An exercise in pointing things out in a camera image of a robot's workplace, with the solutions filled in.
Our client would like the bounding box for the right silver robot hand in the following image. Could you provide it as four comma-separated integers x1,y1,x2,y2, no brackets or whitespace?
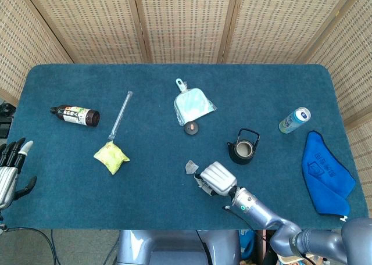
192,161,238,197

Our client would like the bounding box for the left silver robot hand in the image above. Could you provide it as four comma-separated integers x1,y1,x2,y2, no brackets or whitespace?
0,137,38,210

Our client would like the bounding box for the pyramid tea bag with string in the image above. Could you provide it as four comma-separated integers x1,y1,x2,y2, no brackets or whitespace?
185,159,204,188

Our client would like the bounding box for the black cast iron teapot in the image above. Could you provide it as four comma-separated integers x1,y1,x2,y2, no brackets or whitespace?
227,128,261,165

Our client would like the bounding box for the small black round lid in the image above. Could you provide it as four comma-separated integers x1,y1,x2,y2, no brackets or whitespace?
183,121,200,137

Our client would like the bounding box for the light blue plastic dustpan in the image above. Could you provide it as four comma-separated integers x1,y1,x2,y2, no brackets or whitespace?
173,78,218,126

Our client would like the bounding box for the yellow snack packet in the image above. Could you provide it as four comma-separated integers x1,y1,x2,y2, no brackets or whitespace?
93,140,131,176

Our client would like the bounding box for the black equipment beside table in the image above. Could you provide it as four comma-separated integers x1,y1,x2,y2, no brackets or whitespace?
0,101,15,138

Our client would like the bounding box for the blue package under table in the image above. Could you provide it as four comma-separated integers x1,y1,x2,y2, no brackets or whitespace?
238,229,256,260

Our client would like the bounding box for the teal carpet table mat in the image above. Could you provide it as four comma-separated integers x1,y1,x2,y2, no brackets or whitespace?
4,63,370,231

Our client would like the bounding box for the grey robot torso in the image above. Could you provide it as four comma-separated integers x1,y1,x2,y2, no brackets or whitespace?
116,229,242,265

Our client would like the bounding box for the light blue drink can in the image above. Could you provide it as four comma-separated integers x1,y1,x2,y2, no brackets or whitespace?
278,107,312,134

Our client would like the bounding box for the brown bottle with label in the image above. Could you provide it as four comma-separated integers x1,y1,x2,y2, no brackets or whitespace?
50,105,101,128

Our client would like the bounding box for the blue microfiber cloth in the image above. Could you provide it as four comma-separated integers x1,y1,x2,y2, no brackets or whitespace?
301,130,357,222

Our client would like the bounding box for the clear tube in plastic sleeve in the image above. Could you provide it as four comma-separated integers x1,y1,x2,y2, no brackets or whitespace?
108,91,134,141

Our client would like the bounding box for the woven bamboo folding screen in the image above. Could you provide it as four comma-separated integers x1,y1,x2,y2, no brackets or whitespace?
0,0,372,190

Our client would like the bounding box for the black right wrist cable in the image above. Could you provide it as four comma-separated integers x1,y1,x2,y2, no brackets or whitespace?
223,206,256,231

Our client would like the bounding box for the black floor cable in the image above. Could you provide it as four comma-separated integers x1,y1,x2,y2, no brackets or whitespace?
4,227,62,265

